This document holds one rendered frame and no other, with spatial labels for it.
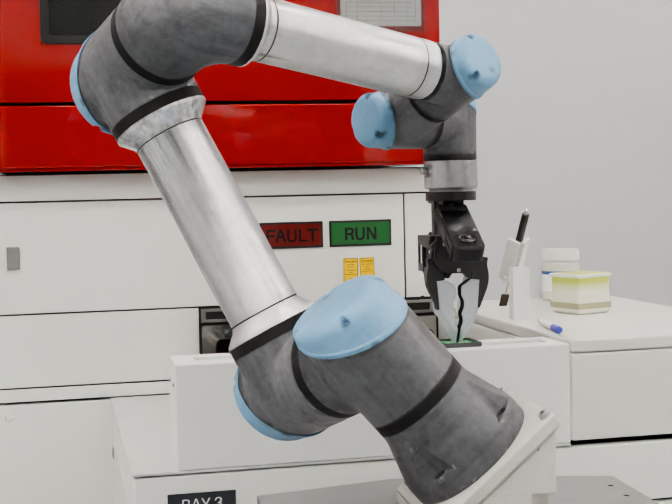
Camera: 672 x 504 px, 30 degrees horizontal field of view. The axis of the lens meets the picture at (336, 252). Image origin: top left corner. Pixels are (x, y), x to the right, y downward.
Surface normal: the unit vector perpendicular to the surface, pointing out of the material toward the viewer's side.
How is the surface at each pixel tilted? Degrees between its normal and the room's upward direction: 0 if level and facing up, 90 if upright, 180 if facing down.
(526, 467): 90
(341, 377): 122
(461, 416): 66
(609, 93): 90
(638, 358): 90
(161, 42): 115
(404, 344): 75
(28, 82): 90
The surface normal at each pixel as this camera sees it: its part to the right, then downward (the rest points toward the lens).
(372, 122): -0.78, 0.05
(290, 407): -0.52, 0.54
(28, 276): 0.22, 0.04
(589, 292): 0.51, 0.04
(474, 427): 0.11, -0.33
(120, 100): -0.38, 0.15
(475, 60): 0.57, -0.36
